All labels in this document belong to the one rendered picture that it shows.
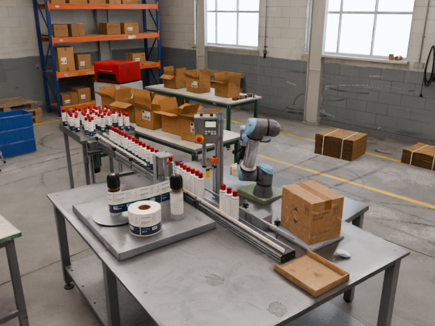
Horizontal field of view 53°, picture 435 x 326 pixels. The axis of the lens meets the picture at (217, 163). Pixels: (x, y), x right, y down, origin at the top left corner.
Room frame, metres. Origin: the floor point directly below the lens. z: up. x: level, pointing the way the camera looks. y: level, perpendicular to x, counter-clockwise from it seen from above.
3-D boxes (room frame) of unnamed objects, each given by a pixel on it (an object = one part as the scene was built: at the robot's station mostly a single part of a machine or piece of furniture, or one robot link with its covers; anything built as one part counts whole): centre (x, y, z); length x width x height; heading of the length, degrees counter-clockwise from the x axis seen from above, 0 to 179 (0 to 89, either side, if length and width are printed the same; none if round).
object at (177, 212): (2.57, 0.26, 1.03); 0.09 x 0.09 x 0.30
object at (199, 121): (2.94, 0.08, 1.38); 0.17 x 0.10 x 0.19; 91
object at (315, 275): (1.99, -0.50, 0.85); 0.30 x 0.26 x 0.04; 36
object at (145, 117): (5.29, 0.82, 0.97); 0.45 x 0.38 x 0.37; 138
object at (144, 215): (2.42, 0.45, 0.95); 0.20 x 0.20 x 0.14
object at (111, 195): (2.59, 0.67, 1.04); 0.09 x 0.09 x 0.29
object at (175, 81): (8.09, 0.79, 0.97); 0.51 x 0.36 x 0.37; 138
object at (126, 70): (8.37, 1.91, 0.61); 0.70 x 0.60 x 1.22; 56
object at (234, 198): (2.53, -0.11, 0.98); 0.05 x 0.05 x 0.20
